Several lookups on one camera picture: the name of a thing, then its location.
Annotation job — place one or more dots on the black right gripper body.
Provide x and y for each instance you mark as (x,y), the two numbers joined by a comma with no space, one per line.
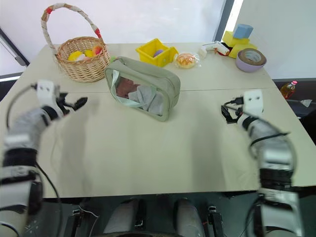
(237,114)

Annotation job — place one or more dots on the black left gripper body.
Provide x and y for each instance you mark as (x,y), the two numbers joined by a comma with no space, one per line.
(63,105)

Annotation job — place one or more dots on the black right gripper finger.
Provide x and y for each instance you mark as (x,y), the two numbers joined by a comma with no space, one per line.
(225,110)
(231,120)

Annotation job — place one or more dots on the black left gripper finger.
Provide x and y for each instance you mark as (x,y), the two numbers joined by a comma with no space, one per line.
(82,100)
(71,106)

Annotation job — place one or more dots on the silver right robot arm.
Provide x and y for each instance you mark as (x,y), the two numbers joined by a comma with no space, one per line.
(274,153)

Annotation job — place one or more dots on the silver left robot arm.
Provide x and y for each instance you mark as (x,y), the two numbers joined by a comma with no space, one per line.
(21,138)

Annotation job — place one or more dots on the green clear toiletry pouch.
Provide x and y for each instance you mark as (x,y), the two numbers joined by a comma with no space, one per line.
(158,79)

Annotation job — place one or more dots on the yellow toy banana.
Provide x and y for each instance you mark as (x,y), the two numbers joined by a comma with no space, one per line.
(73,55)

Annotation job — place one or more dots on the reddish brown cloth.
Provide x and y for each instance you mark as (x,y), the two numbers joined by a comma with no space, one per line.
(126,87)

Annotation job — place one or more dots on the yellow toy fruit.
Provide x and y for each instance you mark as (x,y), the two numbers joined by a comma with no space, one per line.
(89,53)

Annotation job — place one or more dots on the lilac bowl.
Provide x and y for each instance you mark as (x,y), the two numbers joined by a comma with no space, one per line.
(245,66)

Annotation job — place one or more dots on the small green toy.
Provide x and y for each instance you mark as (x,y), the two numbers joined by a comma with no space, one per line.
(112,59)

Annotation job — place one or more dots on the orange pink toy fruit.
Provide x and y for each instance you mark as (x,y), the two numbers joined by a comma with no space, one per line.
(98,50)

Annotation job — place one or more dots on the brown tape roll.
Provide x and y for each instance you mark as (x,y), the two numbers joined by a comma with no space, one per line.
(247,60)

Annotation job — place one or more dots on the cooking oil bottle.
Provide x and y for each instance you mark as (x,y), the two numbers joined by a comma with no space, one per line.
(288,90)

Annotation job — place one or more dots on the white glue gun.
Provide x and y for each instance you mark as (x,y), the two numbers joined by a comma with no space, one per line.
(217,48)

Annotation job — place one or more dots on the wrapped bread bun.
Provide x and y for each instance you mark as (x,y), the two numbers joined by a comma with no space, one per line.
(185,60)

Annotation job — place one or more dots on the grey cloth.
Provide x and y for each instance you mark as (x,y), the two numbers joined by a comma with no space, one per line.
(148,98)

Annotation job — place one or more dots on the black side table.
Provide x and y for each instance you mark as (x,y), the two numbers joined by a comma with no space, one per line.
(303,118)

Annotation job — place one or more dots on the grey metal door bar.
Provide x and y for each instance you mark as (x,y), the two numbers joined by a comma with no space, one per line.
(14,49)

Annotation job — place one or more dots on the blue foam block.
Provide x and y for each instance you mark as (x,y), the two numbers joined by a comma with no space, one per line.
(243,31)

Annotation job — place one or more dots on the yellow plastic bin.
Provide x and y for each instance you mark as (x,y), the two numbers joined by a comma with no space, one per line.
(160,60)

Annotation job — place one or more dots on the grey rounded robot leg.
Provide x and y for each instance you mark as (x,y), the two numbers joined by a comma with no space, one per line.
(190,219)
(122,217)

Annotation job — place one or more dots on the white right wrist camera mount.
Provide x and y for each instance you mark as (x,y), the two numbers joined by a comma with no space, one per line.
(253,102)

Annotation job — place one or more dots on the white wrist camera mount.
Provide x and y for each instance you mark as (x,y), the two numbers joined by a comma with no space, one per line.
(253,102)
(45,92)

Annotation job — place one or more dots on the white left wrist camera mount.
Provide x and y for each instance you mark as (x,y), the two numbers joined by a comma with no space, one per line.
(45,92)

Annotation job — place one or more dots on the dark window post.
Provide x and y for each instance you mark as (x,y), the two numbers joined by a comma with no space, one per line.
(222,17)

